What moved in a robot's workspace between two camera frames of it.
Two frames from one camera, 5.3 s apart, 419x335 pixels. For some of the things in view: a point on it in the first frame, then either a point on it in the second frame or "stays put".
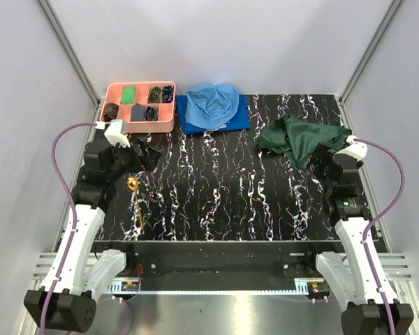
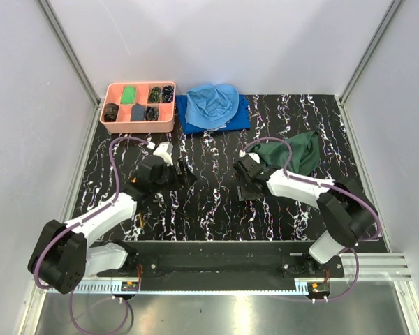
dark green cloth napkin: [299, 137] -> [306, 153]
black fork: [153, 197] stays put
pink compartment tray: [144, 107] stays put
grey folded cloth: [137, 112] stays put
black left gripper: [148, 160] -> [187, 179]
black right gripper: [324, 153] -> [242, 193]
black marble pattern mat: [226, 186] stays put
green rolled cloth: [128, 95] stays put
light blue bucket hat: [210, 106] stays put
